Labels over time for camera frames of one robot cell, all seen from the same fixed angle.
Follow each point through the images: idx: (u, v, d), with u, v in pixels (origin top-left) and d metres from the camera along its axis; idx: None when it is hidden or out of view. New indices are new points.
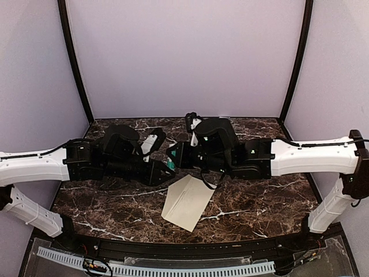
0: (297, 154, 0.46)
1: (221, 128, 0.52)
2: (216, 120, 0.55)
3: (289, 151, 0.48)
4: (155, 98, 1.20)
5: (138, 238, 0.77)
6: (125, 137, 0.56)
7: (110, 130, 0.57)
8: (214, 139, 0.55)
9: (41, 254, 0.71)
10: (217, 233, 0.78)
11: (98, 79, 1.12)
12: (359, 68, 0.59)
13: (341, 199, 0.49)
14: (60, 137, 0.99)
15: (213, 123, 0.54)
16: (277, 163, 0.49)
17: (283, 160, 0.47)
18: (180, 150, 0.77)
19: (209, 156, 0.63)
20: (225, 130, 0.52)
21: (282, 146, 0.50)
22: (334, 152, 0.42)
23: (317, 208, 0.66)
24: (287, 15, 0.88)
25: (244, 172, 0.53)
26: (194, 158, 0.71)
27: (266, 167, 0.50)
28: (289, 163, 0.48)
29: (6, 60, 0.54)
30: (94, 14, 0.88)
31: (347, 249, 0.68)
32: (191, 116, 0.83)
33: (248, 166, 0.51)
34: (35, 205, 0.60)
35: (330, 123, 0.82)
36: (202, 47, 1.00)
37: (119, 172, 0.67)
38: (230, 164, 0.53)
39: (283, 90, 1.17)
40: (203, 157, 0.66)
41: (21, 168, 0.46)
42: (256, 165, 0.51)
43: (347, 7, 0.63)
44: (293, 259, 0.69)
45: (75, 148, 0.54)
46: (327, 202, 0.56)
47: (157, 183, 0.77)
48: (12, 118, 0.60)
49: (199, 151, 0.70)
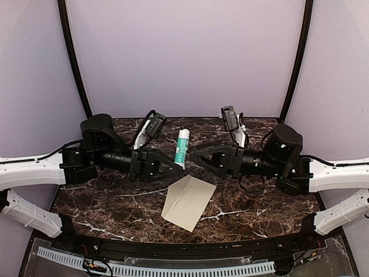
0: (331, 174, 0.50)
1: (300, 143, 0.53)
2: (293, 133, 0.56)
3: (326, 170, 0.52)
4: (156, 98, 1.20)
5: (138, 238, 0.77)
6: (95, 128, 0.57)
7: (82, 127, 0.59)
8: (286, 150, 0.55)
9: (41, 253, 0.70)
10: (217, 233, 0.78)
11: (98, 79, 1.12)
12: (359, 68, 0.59)
13: (364, 206, 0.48)
14: (60, 137, 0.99)
15: (292, 135, 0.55)
16: (315, 182, 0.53)
17: (319, 179, 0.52)
18: (237, 158, 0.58)
19: (268, 161, 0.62)
20: (301, 146, 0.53)
21: (319, 165, 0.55)
22: (365, 170, 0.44)
23: (329, 210, 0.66)
24: (288, 15, 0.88)
25: (286, 187, 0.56)
26: (247, 163, 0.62)
27: (305, 184, 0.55)
28: (326, 182, 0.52)
29: (5, 60, 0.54)
30: (93, 13, 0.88)
31: (347, 249, 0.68)
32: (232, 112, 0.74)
33: (292, 182, 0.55)
34: (32, 206, 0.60)
35: (330, 123, 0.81)
36: (201, 47, 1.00)
37: (107, 164, 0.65)
38: (285, 175, 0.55)
39: (283, 90, 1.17)
40: (260, 163, 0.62)
41: (20, 172, 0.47)
42: (297, 183, 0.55)
43: (347, 7, 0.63)
44: (293, 259, 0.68)
45: (70, 153, 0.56)
46: (344, 206, 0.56)
47: (149, 179, 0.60)
48: (12, 118, 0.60)
49: (253, 155, 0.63)
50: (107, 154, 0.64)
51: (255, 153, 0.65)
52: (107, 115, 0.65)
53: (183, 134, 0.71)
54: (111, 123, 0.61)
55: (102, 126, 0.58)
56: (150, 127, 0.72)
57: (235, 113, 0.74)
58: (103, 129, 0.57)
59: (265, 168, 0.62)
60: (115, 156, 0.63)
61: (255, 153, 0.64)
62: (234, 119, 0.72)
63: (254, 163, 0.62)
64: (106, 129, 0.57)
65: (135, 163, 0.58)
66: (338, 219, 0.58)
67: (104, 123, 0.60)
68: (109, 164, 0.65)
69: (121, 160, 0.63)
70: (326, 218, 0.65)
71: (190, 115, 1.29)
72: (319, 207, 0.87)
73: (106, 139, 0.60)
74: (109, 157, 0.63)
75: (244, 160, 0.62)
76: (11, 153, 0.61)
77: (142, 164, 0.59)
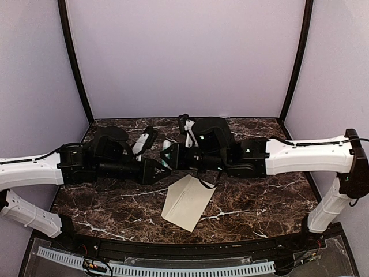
0: (290, 153, 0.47)
1: (217, 127, 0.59)
2: (214, 120, 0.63)
3: (283, 150, 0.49)
4: (156, 98, 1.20)
5: (138, 238, 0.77)
6: (113, 138, 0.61)
7: (98, 133, 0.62)
8: (210, 138, 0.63)
9: (41, 253, 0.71)
10: (217, 233, 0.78)
11: (98, 79, 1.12)
12: (359, 67, 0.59)
13: (338, 198, 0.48)
14: (60, 137, 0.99)
15: (210, 123, 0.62)
16: (272, 162, 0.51)
17: (277, 159, 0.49)
18: (176, 151, 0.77)
19: (207, 156, 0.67)
20: (221, 130, 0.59)
21: (278, 145, 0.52)
22: (329, 150, 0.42)
23: (316, 208, 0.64)
24: (288, 15, 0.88)
25: (237, 171, 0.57)
26: (190, 158, 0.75)
27: (262, 165, 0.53)
28: (282, 162, 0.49)
29: (5, 60, 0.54)
30: (93, 12, 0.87)
31: (347, 249, 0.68)
32: (183, 119, 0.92)
33: (241, 165, 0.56)
34: (32, 206, 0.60)
35: (330, 123, 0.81)
36: (202, 46, 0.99)
37: (112, 174, 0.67)
38: (226, 160, 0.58)
39: (283, 90, 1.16)
40: (200, 157, 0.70)
41: (18, 172, 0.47)
42: (251, 164, 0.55)
43: (347, 7, 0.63)
44: (293, 259, 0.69)
45: (68, 153, 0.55)
46: (324, 202, 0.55)
47: (151, 180, 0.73)
48: (12, 118, 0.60)
49: (195, 152, 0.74)
50: (113, 163, 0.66)
51: (198, 150, 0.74)
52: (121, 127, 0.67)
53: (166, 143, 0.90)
54: (126, 135, 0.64)
55: (120, 138, 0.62)
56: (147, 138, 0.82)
57: (184, 118, 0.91)
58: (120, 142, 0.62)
59: (206, 161, 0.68)
60: (123, 165, 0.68)
61: (198, 150, 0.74)
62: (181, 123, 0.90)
63: (195, 158, 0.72)
64: (123, 142, 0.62)
65: (147, 168, 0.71)
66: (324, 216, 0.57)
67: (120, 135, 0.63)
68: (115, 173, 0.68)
69: (128, 168, 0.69)
70: (315, 216, 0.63)
71: (190, 115, 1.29)
72: None
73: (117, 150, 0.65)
74: (117, 167, 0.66)
75: (188, 156, 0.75)
76: (12, 153, 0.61)
77: (151, 169, 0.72)
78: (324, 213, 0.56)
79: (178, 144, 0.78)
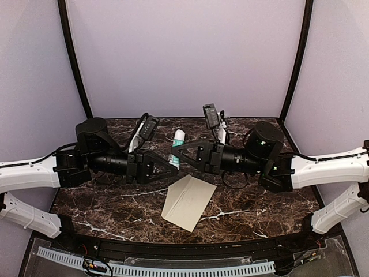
0: (313, 169, 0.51)
1: (281, 141, 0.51)
2: (275, 130, 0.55)
3: (307, 165, 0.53)
4: (155, 97, 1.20)
5: (138, 238, 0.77)
6: (90, 132, 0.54)
7: (76, 130, 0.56)
8: (266, 148, 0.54)
9: (41, 253, 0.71)
10: (217, 233, 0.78)
11: (98, 79, 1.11)
12: (359, 68, 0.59)
13: (354, 202, 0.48)
14: (60, 137, 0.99)
15: (275, 133, 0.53)
16: (297, 178, 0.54)
17: (302, 175, 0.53)
18: (217, 152, 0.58)
19: (250, 158, 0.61)
20: (282, 143, 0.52)
21: (301, 161, 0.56)
22: (349, 163, 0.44)
23: (324, 209, 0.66)
24: (288, 15, 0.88)
25: (268, 183, 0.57)
26: (228, 160, 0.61)
27: (287, 180, 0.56)
28: (308, 176, 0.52)
29: (6, 60, 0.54)
30: (93, 12, 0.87)
31: (347, 249, 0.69)
32: (214, 110, 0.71)
33: (274, 179, 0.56)
34: (30, 207, 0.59)
35: (330, 123, 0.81)
36: (202, 47, 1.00)
37: (101, 167, 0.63)
38: (266, 172, 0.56)
39: (283, 90, 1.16)
40: (241, 160, 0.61)
41: (12, 177, 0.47)
42: (280, 180, 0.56)
43: (347, 8, 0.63)
44: (293, 259, 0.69)
45: (64, 156, 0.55)
46: (338, 203, 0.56)
47: (146, 180, 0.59)
48: (14, 119, 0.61)
49: (235, 152, 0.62)
50: (101, 157, 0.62)
51: (237, 149, 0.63)
52: (102, 118, 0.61)
53: (179, 135, 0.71)
54: (106, 126, 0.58)
55: (98, 129, 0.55)
56: (143, 128, 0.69)
57: (216, 111, 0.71)
58: (97, 134, 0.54)
59: (247, 165, 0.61)
60: (110, 158, 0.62)
61: (237, 150, 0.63)
62: (215, 116, 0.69)
63: (235, 160, 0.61)
64: (100, 133, 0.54)
65: (132, 167, 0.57)
66: (333, 217, 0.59)
67: (98, 126, 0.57)
68: (104, 168, 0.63)
69: (117, 163, 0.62)
70: (321, 217, 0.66)
71: (190, 115, 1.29)
72: (319, 207, 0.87)
73: (101, 143, 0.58)
74: (104, 160, 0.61)
75: (224, 157, 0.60)
76: (13, 154, 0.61)
77: (139, 166, 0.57)
78: (335, 214, 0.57)
79: (222, 146, 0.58)
